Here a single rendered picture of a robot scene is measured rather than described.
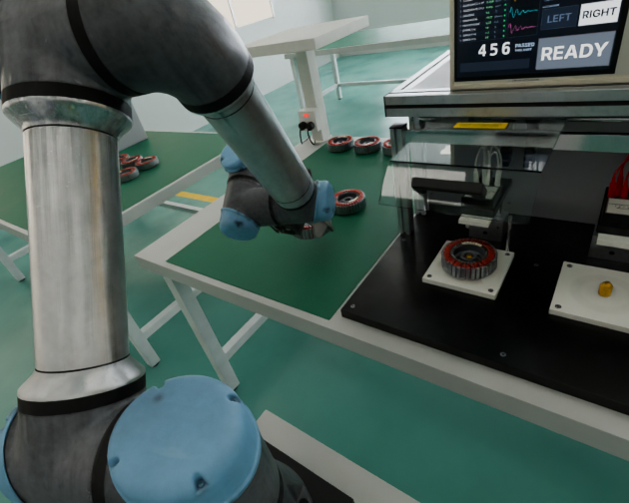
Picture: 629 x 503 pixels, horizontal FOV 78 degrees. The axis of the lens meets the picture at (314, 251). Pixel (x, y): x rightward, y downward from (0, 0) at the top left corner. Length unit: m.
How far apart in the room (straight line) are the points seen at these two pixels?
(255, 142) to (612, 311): 0.67
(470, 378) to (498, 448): 0.81
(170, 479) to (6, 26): 0.42
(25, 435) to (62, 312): 0.12
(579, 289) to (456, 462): 0.81
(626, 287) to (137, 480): 0.82
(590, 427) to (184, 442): 0.57
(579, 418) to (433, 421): 0.88
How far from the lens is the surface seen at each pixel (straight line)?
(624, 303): 0.88
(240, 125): 0.49
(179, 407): 0.39
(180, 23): 0.42
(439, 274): 0.88
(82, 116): 0.45
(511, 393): 0.74
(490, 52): 0.85
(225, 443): 0.36
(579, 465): 1.57
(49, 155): 0.45
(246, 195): 0.74
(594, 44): 0.83
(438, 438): 1.54
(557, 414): 0.74
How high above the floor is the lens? 1.35
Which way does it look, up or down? 34 degrees down
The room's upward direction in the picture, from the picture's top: 14 degrees counter-clockwise
